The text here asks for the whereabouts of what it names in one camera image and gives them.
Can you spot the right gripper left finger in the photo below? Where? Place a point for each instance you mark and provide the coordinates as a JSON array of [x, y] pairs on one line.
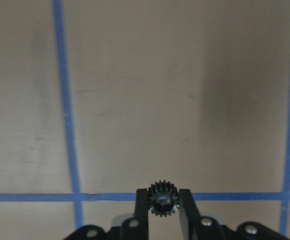
[[141, 214]]

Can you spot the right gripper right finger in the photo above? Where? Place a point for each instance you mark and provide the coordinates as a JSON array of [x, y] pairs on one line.
[[188, 214]]

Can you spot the black bearing gear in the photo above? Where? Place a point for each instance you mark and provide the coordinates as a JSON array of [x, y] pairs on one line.
[[163, 198]]

